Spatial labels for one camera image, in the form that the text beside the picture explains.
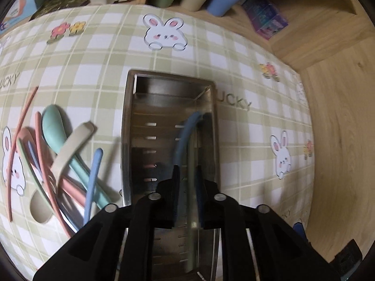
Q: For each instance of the light blue printed box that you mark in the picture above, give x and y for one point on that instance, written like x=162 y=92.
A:
x=20 y=8

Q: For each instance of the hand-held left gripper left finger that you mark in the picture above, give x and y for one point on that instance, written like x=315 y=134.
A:
x=176 y=199

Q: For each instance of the teal plastic spoon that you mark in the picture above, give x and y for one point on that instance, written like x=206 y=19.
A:
x=54 y=126

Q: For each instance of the gold round tray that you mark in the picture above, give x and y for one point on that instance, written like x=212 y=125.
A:
x=61 y=1

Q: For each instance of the stainless steel rectangular tray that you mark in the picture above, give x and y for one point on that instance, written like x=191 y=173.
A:
x=152 y=108

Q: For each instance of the checked rabbit print tablecloth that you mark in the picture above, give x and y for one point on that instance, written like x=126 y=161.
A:
x=234 y=79

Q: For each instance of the pink plastic spoon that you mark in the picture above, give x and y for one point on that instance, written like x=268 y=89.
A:
x=70 y=191

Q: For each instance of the blue plastic spoon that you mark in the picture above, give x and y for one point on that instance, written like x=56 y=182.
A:
x=183 y=140

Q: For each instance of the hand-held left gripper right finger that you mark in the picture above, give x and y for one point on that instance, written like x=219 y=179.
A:
x=200 y=199

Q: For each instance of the pink chopstick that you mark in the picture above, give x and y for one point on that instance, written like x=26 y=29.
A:
x=38 y=134
x=30 y=102

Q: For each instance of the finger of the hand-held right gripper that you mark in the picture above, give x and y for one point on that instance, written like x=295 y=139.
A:
x=299 y=230

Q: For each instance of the beige plastic spoon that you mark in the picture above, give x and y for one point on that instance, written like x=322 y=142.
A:
x=76 y=137

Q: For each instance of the purple printed box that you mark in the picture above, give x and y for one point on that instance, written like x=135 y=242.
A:
x=265 y=17

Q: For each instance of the light blue plastic utensil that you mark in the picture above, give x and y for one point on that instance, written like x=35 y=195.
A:
x=93 y=178

